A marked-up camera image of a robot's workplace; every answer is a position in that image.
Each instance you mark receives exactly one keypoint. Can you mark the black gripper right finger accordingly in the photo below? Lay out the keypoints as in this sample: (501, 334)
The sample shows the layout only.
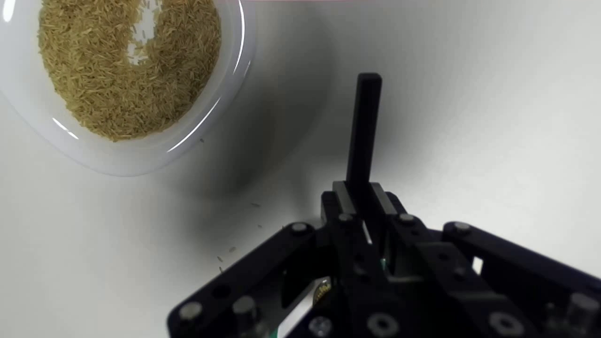
(490, 282)

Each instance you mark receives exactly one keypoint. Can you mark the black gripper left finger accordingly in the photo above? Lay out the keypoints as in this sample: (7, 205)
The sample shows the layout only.
(264, 274)

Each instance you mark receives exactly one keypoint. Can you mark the white bowl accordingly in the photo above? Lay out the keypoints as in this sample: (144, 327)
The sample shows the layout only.
(125, 156)

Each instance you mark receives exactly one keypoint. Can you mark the large brown sugar heap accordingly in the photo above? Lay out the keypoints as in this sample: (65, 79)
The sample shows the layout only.
(95, 75)

